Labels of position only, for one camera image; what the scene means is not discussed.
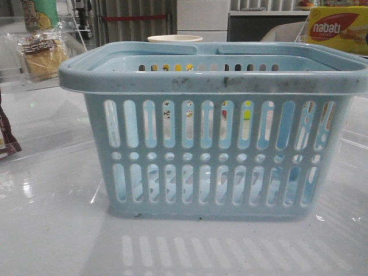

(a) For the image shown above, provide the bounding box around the packaged bread slice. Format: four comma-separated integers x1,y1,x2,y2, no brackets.
5,31,70,83

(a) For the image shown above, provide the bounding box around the light blue plastic basket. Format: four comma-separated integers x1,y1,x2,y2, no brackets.
59,41,367,220

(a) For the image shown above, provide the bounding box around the beige paper cup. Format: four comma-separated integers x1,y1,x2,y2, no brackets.
147,34,203,43

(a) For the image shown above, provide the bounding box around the white drawer cabinet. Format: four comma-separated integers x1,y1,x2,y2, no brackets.
177,1,230,42

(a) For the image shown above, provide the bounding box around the maroon snack bag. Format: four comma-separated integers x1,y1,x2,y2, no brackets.
1,106,22,160

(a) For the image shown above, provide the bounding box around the clear acrylic shelf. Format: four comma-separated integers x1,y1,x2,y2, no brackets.
1,15,86,93

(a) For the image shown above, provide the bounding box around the green cartoon snack can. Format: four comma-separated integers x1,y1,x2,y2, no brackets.
21,0,59,32

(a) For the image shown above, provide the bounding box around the yellow nabati wafer box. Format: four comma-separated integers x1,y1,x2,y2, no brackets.
303,6,367,55

